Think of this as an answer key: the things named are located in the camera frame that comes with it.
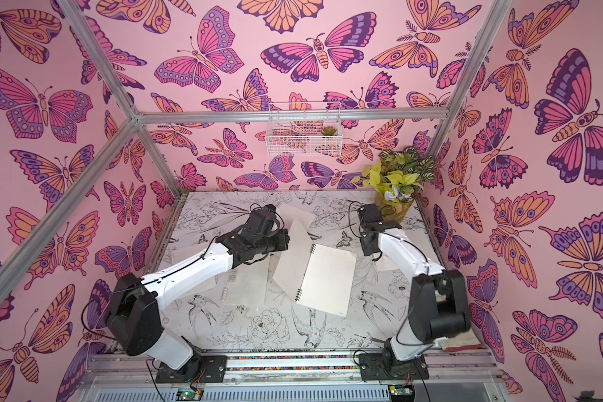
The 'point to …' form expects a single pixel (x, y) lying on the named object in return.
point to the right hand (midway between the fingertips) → (389, 242)
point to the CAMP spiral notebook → (316, 276)
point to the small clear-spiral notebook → (247, 284)
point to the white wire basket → (304, 129)
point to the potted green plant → (396, 177)
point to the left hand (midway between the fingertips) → (294, 236)
